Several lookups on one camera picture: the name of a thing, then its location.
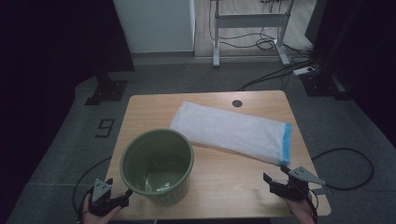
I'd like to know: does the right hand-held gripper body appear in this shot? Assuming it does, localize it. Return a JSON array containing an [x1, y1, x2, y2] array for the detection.
[[278, 166, 327, 201]]

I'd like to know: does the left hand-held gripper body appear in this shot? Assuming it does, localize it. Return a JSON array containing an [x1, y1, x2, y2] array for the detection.
[[88, 177, 130, 217]]

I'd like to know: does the green plastic bin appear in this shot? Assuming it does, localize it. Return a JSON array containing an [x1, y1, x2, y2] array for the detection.
[[120, 128, 195, 207]]

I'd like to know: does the white bag with blue band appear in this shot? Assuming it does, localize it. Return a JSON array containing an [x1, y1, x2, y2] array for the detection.
[[169, 101, 293, 166]]

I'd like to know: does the person's right hand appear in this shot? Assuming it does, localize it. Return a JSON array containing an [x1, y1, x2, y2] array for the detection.
[[284, 193, 318, 224]]

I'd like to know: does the person's left hand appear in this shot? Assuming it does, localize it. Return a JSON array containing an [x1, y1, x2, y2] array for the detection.
[[82, 206, 123, 224]]

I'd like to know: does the black stand base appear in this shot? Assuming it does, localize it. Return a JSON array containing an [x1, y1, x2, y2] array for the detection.
[[84, 71, 129, 106], [300, 71, 354, 101]]

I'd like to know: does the white power strip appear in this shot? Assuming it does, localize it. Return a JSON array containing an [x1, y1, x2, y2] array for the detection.
[[292, 65, 317, 77]]

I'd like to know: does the dark curtain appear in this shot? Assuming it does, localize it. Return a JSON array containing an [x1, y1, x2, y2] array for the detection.
[[304, 0, 396, 147], [0, 0, 135, 216]]

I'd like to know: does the white cabinet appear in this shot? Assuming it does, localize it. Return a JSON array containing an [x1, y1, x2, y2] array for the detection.
[[112, 0, 196, 54]]

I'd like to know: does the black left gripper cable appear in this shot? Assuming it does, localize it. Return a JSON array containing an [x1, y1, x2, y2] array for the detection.
[[72, 156, 113, 224]]

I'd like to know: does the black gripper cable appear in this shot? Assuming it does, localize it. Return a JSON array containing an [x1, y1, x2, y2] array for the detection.
[[306, 147, 375, 224], [72, 156, 113, 224]]

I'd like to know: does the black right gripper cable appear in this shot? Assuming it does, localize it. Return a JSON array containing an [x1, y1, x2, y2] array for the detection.
[[306, 147, 375, 224]]

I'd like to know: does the black floor cable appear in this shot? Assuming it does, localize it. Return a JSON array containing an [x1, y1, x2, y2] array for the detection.
[[237, 59, 316, 91]]

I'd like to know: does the tangle of black cables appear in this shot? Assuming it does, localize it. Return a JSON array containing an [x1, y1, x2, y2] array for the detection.
[[208, 0, 312, 58]]

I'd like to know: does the white metal desk frame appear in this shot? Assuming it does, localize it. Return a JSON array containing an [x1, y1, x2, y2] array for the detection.
[[208, 0, 295, 68]]

